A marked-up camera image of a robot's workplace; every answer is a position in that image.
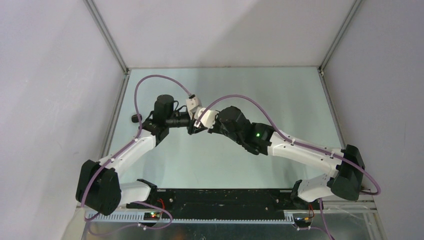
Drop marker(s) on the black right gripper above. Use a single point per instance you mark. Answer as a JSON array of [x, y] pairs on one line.
[[215, 129]]

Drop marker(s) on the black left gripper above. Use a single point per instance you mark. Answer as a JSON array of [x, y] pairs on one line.
[[191, 128]]

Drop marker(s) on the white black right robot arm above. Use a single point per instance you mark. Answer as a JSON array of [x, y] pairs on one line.
[[342, 168]]

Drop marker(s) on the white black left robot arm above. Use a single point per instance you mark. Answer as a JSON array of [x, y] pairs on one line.
[[99, 186]]

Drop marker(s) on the black earbud charging case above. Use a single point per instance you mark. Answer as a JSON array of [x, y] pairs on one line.
[[136, 118]]

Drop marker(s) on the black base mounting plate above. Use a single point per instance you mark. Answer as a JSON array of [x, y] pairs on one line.
[[265, 203]]

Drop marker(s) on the left controller board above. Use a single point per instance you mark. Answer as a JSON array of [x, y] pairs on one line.
[[152, 216]]

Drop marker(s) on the controller board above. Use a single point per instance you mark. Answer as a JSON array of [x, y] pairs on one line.
[[152, 216], [303, 223]]

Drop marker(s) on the right controller board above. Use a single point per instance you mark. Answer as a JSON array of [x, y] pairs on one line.
[[303, 223]]

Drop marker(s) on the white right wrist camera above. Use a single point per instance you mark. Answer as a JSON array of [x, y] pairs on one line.
[[205, 118]]

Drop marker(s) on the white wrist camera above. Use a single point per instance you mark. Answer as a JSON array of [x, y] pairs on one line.
[[205, 118], [194, 105]]

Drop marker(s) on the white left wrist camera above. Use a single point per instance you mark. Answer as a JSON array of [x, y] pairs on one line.
[[194, 105]]

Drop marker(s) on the white slotted cable duct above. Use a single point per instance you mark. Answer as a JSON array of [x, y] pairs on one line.
[[137, 217]]

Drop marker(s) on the aluminium frame post right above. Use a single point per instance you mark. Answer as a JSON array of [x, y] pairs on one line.
[[339, 35]]

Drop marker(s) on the aluminium frame post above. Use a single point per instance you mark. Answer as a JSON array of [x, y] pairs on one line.
[[106, 34], [339, 35]]

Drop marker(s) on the aluminium frame post left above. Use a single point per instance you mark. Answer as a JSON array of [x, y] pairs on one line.
[[106, 34]]

